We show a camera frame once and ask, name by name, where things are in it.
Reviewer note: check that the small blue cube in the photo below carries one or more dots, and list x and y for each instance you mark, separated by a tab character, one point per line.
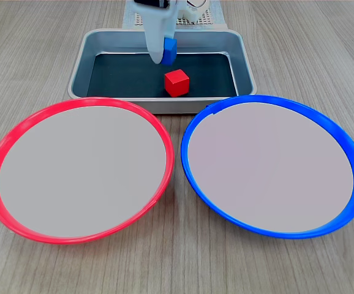
169	50

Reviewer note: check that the small red cube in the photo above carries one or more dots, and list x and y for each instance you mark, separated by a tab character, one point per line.
177	83

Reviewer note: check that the steel tray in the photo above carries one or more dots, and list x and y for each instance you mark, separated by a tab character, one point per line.
115	41

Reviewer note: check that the black tray mat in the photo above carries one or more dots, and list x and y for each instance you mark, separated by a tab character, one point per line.
125	76

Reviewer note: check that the red-rimmed white plate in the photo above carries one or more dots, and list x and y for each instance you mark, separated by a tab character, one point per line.
79	171

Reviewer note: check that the blue-rimmed white plate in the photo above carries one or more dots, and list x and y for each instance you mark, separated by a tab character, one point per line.
269	168

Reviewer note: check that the pale perforated base plate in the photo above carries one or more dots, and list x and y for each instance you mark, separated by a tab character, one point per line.
216	18

